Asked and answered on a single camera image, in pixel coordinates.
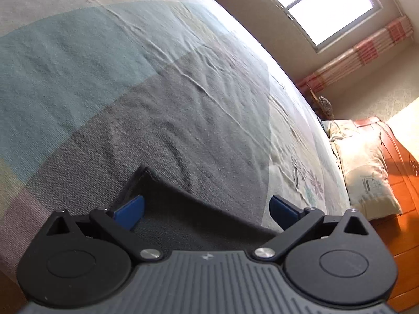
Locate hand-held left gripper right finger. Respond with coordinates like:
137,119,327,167
252,194,377,263

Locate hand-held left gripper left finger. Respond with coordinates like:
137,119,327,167
45,194,164,263

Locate dark grey pants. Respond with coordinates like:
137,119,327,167
114,165,282,252

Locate beige printed pillow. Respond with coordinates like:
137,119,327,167
322,119,403,221

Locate grey plush toy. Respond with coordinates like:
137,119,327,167
316,95,334,120

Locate wooden headboard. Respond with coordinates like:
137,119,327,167
354,116,419,314

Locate small wooden shelf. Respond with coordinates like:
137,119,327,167
306,83,323,115

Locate patchwork floral bedsheet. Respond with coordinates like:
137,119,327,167
0,0,352,269

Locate pink striped curtain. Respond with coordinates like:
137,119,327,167
296,16,415,95

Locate window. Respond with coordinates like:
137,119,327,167
250,0,383,53

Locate wooden bed frame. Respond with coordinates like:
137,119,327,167
0,258,27,314

